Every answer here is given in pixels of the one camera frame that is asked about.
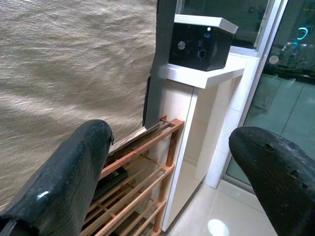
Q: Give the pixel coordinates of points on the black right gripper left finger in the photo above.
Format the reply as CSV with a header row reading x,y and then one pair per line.
x,y
61,186

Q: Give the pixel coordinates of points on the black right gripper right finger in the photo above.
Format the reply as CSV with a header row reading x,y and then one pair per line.
x,y
278,177

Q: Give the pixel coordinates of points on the wooden slatted shoe rack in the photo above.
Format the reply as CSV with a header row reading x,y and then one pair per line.
x,y
137,179

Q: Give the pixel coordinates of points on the white side table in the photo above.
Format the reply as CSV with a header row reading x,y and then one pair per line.
x,y
197,127

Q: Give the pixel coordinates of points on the glass sliding door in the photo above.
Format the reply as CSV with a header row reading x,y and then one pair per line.
x,y
278,81

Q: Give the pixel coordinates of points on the beige woven fabric panel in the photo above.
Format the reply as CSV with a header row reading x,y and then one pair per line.
x,y
71,68

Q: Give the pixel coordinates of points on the black electronic box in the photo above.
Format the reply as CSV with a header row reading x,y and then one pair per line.
x,y
199,46

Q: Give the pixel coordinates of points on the dark grey upright panel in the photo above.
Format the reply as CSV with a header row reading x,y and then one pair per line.
x,y
160,61

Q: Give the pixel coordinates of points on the white flat board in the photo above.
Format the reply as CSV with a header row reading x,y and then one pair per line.
x,y
209,21

